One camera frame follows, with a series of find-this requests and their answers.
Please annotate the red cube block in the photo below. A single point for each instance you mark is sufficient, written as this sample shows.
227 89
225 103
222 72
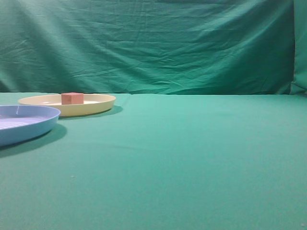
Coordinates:
72 98

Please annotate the blue plastic plate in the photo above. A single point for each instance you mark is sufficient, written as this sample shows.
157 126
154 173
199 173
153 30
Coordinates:
20 123

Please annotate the green backdrop cloth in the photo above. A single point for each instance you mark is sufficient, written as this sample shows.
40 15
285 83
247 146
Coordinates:
154 46

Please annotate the yellow plastic plate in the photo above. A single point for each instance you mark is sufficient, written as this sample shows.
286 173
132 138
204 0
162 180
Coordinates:
93 104

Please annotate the green tablecloth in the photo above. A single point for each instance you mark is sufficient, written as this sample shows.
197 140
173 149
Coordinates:
164 162

